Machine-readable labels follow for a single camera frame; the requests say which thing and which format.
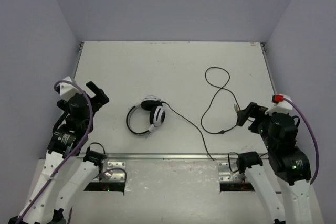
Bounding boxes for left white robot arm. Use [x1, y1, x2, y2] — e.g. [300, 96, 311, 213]
[9, 79, 109, 223]

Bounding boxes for right metal mounting bracket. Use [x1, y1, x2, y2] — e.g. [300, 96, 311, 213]
[217, 161, 250, 184]

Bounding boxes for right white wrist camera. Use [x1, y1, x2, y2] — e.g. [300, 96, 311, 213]
[265, 94, 293, 115]

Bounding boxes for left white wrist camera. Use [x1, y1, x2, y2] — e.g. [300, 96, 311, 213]
[56, 82, 80, 101]

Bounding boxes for white black headphones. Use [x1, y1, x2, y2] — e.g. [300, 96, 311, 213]
[125, 95, 166, 136]

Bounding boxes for black headphone cable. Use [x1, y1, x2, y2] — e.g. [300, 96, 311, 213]
[160, 67, 241, 162]

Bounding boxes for metal mounting bracket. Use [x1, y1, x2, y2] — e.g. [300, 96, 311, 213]
[94, 160, 127, 183]
[217, 161, 250, 184]

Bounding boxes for purple cable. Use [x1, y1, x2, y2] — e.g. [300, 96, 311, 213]
[286, 97, 319, 185]
[15, 80, 94, 219]

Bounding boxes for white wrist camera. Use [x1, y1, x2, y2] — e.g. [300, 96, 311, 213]
[56, 82, 80, 101]
[265, 94, 293, 115]

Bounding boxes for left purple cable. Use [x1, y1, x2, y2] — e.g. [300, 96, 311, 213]
[15, 80, 94, 219]

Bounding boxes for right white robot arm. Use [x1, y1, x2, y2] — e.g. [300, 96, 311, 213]
[236, 95, 316, 223]

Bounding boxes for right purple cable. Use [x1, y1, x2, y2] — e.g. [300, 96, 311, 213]
[286, 97, 319, 185]

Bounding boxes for left metal mounting bracket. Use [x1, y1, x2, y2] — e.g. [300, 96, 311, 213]
[94, 160, 127, 183]

